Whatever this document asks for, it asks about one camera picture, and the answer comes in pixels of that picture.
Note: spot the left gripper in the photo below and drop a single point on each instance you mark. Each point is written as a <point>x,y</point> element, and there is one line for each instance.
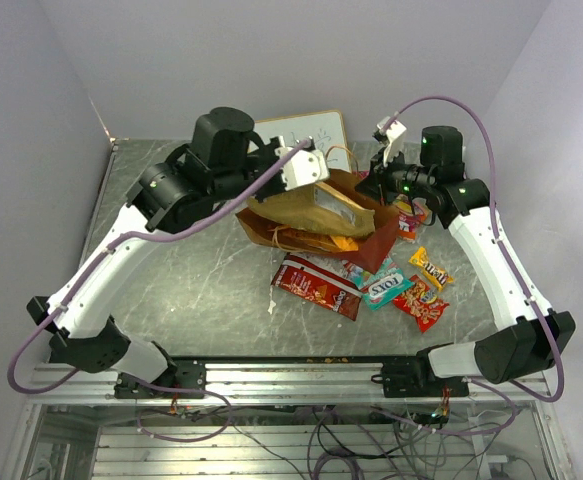
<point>269,150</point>

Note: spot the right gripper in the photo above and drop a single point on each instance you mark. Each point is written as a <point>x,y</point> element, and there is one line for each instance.
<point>377,185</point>

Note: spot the red brown paper bag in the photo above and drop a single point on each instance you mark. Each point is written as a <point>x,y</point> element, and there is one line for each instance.
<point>373,248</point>

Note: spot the brown teal chips bag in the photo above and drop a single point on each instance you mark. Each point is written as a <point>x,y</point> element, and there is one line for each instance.
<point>317,208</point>

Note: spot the orange kettle chips bag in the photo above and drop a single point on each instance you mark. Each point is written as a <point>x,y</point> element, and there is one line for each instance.
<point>322,242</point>

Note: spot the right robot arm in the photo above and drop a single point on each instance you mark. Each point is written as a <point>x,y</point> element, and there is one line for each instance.
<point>530,333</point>

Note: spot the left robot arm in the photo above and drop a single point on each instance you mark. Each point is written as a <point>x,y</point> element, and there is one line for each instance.
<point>198,183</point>

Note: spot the orange Fox's fruits bag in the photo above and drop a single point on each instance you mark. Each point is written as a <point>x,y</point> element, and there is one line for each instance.
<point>412,215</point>

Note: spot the teal Fox's candy bag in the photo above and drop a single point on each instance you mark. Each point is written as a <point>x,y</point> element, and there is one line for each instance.
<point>380,288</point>

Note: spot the yellow M&M's bag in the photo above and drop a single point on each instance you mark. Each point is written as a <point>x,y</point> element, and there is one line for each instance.
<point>437,276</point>

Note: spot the red Doritos bag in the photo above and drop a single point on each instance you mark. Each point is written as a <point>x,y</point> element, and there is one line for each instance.
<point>319,280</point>

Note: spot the red snack mix bag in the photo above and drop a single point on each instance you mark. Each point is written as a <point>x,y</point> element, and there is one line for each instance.
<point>422,303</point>

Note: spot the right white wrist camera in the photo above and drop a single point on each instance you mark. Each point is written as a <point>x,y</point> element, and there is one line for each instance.
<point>391,133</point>

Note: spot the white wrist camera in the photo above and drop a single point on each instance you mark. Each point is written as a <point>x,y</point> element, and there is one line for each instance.
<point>306,167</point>
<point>391,133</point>

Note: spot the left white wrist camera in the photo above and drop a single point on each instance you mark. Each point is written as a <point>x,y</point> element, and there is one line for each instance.
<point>306,167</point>

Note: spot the small whiteboard yellow frame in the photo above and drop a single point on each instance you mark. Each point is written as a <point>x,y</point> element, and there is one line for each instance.
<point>326,128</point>

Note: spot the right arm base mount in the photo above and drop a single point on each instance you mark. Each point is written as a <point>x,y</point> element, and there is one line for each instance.
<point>413,377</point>

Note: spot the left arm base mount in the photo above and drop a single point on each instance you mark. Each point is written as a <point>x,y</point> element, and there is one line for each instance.
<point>182,374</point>

